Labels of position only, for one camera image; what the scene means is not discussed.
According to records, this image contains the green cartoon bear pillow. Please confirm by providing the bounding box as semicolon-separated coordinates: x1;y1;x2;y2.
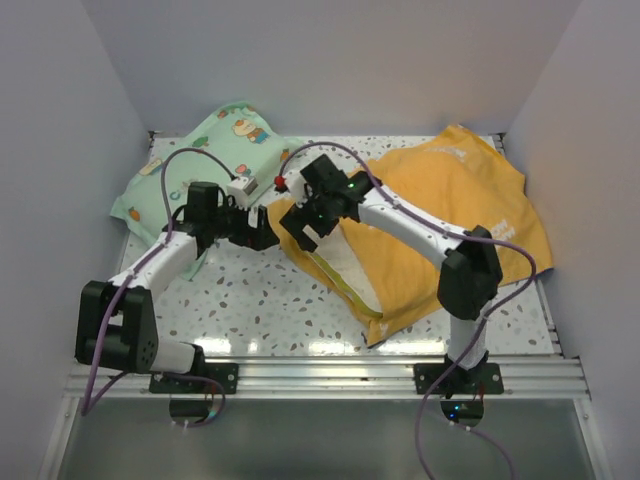
108;102;304;281

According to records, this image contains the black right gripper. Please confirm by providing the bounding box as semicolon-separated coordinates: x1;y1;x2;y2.
282;189;342;252

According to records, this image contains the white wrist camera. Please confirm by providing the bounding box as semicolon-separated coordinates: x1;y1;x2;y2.
226;176;258;209
274;170;309;205

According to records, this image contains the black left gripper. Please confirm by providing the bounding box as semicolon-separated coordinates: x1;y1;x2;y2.
208;196;278;251

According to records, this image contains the cream quilted pillow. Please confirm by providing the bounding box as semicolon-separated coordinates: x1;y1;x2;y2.
305;226;382;318

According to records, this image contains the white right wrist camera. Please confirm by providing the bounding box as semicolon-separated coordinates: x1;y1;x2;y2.
274;170;309;205

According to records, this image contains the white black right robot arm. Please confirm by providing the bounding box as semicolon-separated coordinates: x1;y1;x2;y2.
274;155;503;393

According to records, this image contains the aluminium mounting rail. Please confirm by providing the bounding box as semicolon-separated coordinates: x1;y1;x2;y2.
62;355;594;400

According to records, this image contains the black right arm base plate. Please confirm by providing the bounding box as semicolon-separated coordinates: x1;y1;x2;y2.
413;363;505;398

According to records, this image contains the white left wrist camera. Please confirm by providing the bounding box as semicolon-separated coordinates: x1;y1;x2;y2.
226;176;258;209

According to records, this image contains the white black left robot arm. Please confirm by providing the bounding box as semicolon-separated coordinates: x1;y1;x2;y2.
74;182;279;393

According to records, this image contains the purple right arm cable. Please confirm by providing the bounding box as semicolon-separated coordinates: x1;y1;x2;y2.
279;141;538;480

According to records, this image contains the orange mickey mouse pillowcase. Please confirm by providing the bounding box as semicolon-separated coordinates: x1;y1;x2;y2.
274;125;553;346

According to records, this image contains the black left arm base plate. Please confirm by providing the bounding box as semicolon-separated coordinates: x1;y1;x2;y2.
149;363;239;395

